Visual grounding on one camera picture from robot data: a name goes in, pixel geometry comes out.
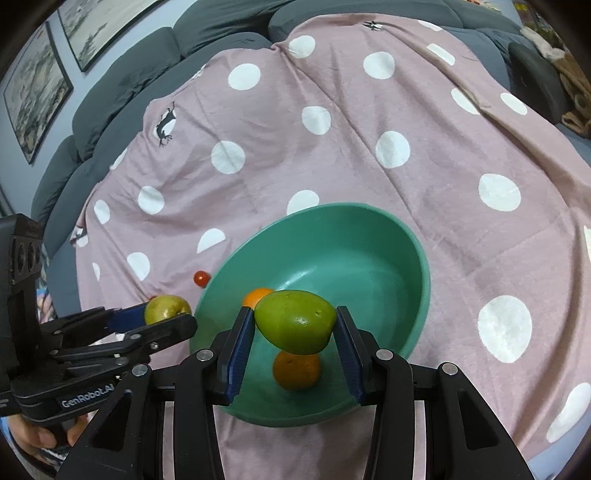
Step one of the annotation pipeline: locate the pink polka dot blanket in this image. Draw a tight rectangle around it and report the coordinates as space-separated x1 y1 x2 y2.
74 13 591 480

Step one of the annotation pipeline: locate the brown plush blanket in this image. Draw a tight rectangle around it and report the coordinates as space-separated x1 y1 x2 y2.
521 24 591 139

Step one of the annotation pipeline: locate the small orange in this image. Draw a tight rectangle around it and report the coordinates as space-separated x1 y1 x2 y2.
243 287 274 309

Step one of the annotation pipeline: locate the dark grey cushion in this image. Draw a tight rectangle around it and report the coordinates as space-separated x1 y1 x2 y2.
508 41 570 126

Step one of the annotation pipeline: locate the colourful cloth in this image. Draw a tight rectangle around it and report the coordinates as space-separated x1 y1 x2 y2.
34 286 60 325

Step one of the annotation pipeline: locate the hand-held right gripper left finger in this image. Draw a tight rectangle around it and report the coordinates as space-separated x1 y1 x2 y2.
55 306 257 480

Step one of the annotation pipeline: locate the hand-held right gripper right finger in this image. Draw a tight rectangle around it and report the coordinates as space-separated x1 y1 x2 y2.
334 305 536 480

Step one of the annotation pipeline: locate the grey sofa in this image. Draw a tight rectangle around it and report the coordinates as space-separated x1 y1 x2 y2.
31 0 591 476

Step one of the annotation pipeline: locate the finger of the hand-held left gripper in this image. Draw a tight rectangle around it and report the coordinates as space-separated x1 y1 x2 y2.
48 313 199 366
41 301 153 340

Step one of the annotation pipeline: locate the green bowl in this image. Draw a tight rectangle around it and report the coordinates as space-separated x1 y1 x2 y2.
189 202 431 428

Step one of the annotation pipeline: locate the green mango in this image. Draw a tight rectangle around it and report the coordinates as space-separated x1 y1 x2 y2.
254 289 337 356

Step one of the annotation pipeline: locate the large orange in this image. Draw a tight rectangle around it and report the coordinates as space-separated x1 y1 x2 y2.
272 351 321 391

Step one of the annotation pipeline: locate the person's left hand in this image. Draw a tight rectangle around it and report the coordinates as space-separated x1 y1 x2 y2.
8 412 89 464

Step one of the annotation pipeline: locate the yellow-green apple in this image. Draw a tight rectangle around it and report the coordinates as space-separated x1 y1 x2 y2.
143 295 192 325

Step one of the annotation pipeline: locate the framed wall picture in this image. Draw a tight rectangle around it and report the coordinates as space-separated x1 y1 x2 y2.
58 0 172 73
2 21 75 165

